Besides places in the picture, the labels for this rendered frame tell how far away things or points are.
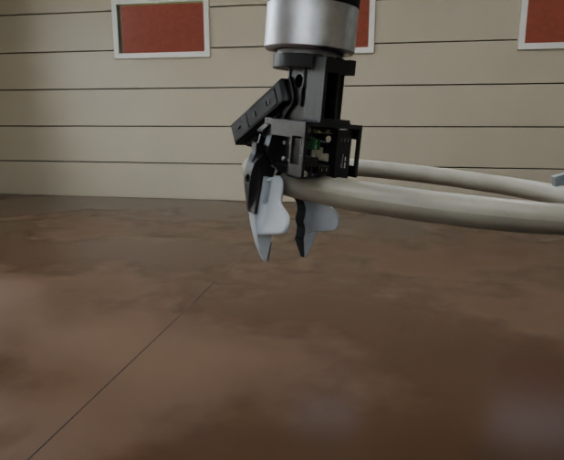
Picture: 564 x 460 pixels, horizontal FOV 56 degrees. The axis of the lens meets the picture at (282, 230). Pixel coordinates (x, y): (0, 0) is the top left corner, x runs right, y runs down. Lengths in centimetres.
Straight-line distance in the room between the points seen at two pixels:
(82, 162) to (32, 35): 183
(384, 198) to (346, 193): 4
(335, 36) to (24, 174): 820
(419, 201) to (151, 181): 719
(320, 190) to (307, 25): 15
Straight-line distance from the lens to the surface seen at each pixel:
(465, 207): 49
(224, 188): 724
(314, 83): 51
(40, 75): 837
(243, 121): 60
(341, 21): 52
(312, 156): 52
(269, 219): 54
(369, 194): 50
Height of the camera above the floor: 106
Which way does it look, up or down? 12 degrees down
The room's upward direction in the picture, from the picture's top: straight up
